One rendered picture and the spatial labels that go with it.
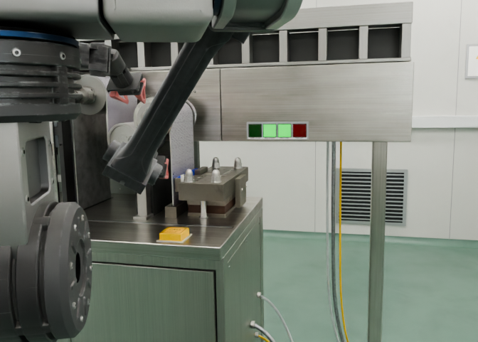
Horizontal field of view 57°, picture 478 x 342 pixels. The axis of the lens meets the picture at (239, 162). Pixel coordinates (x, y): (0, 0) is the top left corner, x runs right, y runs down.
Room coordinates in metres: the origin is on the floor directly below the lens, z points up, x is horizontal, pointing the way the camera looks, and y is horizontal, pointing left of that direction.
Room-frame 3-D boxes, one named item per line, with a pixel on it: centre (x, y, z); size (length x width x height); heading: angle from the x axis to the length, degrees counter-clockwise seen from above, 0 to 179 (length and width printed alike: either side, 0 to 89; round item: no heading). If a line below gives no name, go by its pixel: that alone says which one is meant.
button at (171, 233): (1.27, 0.20, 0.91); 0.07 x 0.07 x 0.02; 76
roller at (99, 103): (1.73, 0.51, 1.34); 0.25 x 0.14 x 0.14; 166
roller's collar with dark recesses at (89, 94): (1.57, 0.55, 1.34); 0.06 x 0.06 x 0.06; 76
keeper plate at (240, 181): (1.65, -0.01, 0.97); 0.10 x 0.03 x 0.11; 166
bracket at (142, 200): (1.51, 0.34, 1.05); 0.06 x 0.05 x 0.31; 166
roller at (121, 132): (1.69, 0.39, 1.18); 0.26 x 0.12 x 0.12; 166
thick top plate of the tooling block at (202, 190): (1.65, 0.09, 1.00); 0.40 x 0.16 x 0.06; 166
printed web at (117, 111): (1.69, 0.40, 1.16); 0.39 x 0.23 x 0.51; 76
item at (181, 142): (1.64, 0.21, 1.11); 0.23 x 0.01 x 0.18; 166
